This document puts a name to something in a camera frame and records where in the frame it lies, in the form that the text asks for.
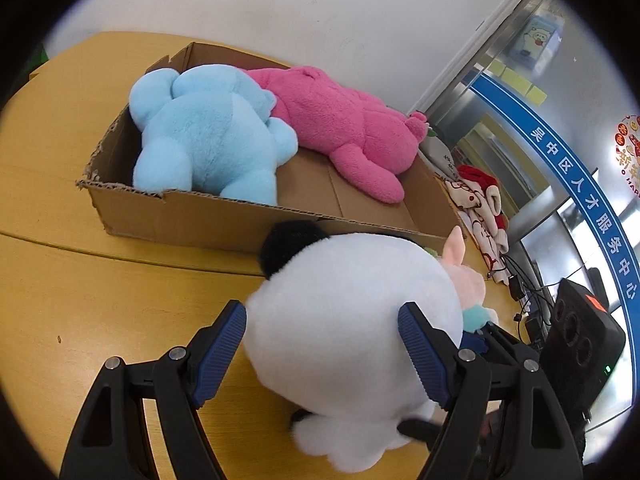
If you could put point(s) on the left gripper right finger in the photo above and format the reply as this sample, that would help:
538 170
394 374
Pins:
503 420

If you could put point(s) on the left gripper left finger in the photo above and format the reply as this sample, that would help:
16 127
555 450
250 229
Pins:
110 439

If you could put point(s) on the pink pig plush toy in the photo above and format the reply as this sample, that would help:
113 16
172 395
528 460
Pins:
467 279

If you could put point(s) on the white panda plush toy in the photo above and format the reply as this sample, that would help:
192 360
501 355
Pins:
322 333

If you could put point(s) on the brown cardboard box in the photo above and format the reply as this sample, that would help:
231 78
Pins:
309 188

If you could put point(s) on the pink plush bear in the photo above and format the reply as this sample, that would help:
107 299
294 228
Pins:
369 143

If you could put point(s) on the light blue plush toy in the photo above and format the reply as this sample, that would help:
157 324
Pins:
209 129

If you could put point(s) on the blue banner with characters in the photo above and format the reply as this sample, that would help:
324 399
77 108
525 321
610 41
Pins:
584 191

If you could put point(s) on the round red festive sticker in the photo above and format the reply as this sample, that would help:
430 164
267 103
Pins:
627 151

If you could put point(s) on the grey cloth bag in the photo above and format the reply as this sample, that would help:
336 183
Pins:
439 157

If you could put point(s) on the yellow sticky notes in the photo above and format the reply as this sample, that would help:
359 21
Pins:
517 82

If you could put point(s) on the cartoon poster on glass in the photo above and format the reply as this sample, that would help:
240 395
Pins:
537 42

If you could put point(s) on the green cloth covered bench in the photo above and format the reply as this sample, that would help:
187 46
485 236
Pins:
36 59

